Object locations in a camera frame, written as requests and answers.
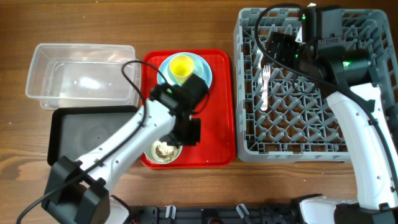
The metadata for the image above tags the red serving tray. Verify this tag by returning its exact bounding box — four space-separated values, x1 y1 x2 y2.
141 49 236 169

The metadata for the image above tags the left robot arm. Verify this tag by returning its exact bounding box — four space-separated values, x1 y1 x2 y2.
40 83 208 223

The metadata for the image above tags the white plastic spoon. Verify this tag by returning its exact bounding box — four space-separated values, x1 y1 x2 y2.
254 49 264 85

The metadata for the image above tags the yellow plastic cup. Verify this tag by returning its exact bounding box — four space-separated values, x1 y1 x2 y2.
169 54 195 84

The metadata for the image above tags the black tray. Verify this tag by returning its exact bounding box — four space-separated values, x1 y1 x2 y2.
47 106 137 166

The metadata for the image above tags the clear plastic bin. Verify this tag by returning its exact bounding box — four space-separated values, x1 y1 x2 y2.
25 44 141 110

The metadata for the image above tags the light blue small bowl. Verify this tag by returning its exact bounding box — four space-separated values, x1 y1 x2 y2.
168 53 203 84

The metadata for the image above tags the food scraps and rice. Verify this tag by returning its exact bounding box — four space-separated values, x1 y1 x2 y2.
150 141 180 163

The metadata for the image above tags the grey dishwasher rack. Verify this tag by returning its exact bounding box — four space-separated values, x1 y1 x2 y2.
234 8 397 162

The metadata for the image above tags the light blue plate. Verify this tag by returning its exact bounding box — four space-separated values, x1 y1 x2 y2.
159 52 213 88

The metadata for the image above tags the green bowl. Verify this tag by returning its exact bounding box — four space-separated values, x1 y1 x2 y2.
144 140 183 165

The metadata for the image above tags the white plastic fork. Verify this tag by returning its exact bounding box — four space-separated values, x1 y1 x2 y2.
260 64 271 111

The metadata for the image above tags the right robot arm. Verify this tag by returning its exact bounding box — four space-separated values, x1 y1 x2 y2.
261 32 397 223

